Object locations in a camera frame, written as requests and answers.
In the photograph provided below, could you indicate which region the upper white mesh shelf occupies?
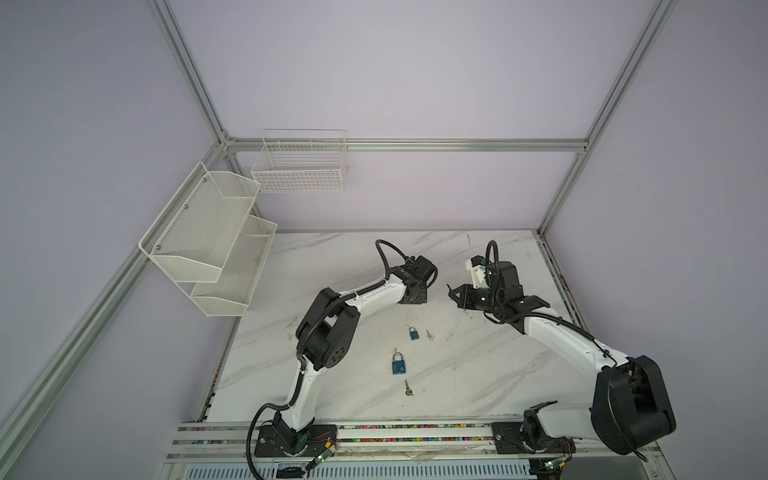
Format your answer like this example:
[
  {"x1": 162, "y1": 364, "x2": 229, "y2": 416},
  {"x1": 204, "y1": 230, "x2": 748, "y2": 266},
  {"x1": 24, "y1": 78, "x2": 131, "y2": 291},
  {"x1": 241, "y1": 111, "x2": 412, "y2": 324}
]
[{"x1": 138, "y1": 163, "x2": 259, "y2": 283}]

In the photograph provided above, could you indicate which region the white mesh shelf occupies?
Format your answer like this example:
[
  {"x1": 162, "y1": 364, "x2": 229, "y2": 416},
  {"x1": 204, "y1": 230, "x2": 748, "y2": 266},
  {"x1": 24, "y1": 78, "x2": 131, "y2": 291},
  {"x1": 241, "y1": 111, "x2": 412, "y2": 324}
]
[
  {"x1": 138, "y1": 163, "x2": 259, "y2": 283},
  {"x1": 191, "y1": 215, "x2": 277, "y2": 317}
]

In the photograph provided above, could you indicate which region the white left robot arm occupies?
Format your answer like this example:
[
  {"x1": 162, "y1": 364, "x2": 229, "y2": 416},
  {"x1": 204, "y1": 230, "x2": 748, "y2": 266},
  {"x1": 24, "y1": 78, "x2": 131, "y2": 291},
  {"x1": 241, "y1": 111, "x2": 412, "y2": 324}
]
[{"x1": 253, "y1": 256, "x2": 438, "y2": 456}]

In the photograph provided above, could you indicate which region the lower white mesh shelf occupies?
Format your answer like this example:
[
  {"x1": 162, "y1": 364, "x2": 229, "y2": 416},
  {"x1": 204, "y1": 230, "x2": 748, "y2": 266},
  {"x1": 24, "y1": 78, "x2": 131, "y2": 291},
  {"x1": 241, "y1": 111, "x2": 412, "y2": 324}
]
[{"x1": 191, "y1": 215, "x2": 277, "y2": 317}]

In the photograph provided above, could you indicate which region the white wire basket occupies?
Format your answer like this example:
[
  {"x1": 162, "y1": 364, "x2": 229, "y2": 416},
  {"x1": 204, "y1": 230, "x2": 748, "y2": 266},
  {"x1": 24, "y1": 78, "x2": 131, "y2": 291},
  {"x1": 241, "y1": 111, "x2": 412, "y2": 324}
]
[{"x1": 251, "y1": 129, "x2": 348, "y2": 194}]

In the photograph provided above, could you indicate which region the large blue padlock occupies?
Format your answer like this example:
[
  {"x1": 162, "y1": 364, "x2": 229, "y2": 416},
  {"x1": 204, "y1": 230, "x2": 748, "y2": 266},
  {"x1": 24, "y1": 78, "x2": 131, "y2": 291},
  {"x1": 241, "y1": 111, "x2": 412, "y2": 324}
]
[{"x1": 391, "y1": 351, "x2": 407, "y2": 375}]

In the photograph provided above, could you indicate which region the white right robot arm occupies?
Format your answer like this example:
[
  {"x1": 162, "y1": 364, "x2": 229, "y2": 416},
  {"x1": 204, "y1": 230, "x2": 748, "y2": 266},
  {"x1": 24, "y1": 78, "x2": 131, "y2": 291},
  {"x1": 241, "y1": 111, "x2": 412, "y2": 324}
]
[{"x1": 449, "y1": 255, "x2": 677, "y2": 455}]

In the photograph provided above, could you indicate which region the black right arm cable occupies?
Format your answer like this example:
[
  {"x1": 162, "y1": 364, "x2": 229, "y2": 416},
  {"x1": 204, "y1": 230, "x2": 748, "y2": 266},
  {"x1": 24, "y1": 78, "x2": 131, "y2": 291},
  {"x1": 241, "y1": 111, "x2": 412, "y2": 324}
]
[{"x1": 482, "y1": 239, "x2": 619, "y2": 367}]

